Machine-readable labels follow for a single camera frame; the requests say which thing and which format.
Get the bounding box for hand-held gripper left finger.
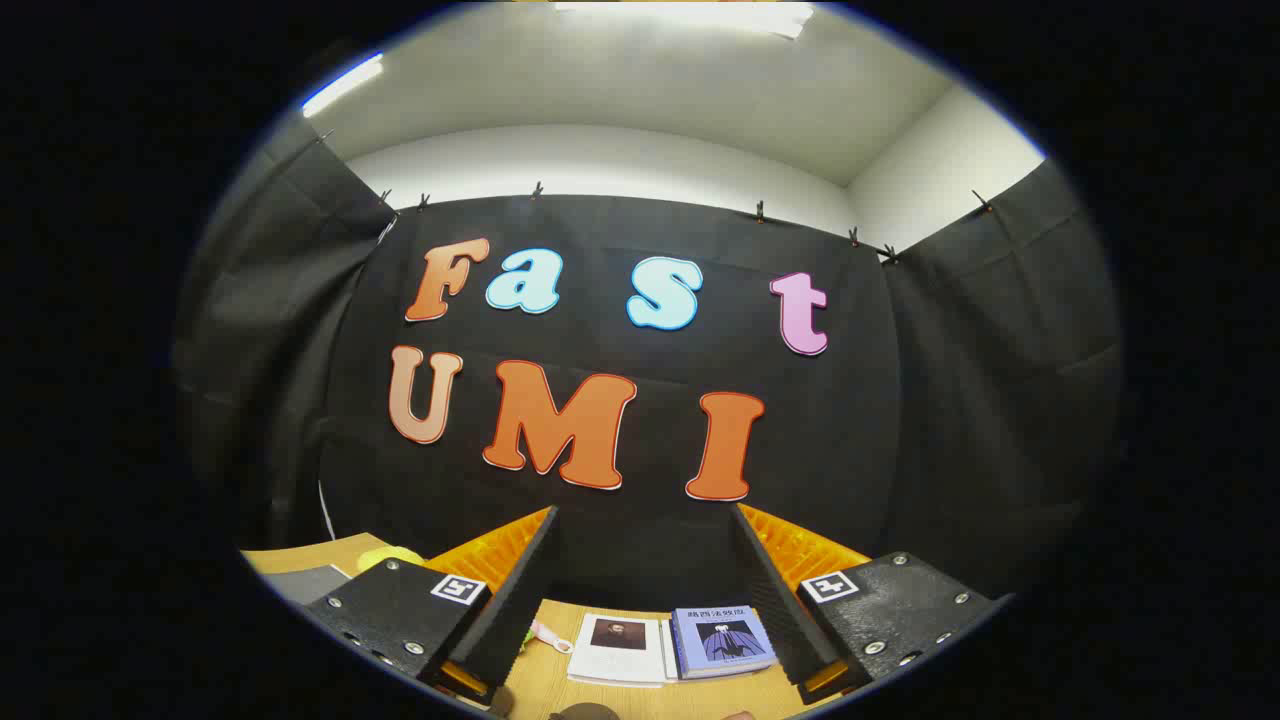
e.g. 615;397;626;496
300;505;562;705

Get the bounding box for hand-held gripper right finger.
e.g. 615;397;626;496
729;503;1009;707

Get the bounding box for grey fabric storage box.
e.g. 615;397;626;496
262;565;353;608

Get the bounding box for pink plush toy green shorts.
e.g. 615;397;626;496
520;619;574;655

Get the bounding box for blue book with figure cover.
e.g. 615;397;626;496
670;605;779;682

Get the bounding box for white book with portrait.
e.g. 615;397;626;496
566;612;679;689

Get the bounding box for yellow knitted ball toy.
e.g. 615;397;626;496
357;546;426;574

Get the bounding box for row of black cloth clips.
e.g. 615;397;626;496
315;128;996;267

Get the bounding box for ceiling light panel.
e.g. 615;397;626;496
553;0;816;41
300;53;386;119

